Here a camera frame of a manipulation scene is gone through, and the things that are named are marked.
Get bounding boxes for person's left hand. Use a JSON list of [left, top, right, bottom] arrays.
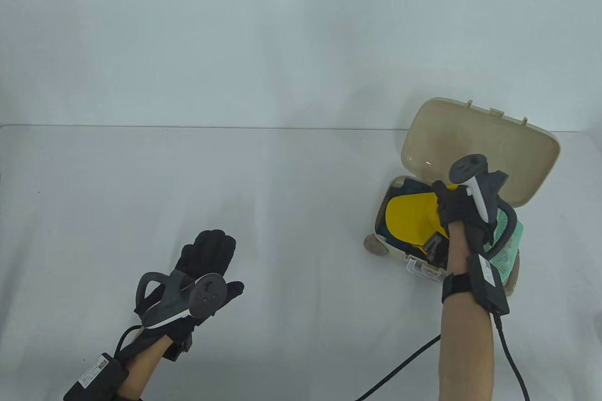
[[134, 230, 245, 350]]

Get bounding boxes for black wrist sensor box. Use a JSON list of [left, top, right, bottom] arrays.
[[63, 353, 130, 401], [468, 254, 511, 315]]

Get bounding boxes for person's left forearm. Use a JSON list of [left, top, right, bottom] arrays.
[[119, 333, 173, 401]]

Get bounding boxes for dark teal garment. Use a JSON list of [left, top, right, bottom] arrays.
[[379, 179, 424, 251]]

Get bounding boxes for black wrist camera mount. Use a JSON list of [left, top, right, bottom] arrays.
[[421, 233, 451, 271], [162, 333, 194, 362]]

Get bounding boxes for green mesh bag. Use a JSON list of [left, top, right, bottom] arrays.
[[483, 211, 525, 285]]

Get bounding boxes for person's right hand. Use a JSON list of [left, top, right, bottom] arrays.
[[432, 180, 499, 247]]

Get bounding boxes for black wrist strap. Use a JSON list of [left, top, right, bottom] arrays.
[[441, 272, 474, 304]]

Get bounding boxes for yellow baseball cap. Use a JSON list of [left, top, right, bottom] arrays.
[[386, 185, 459, 243]]

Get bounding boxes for beige hard-shell suitcase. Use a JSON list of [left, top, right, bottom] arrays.
[[362, 98, 562, 296]]

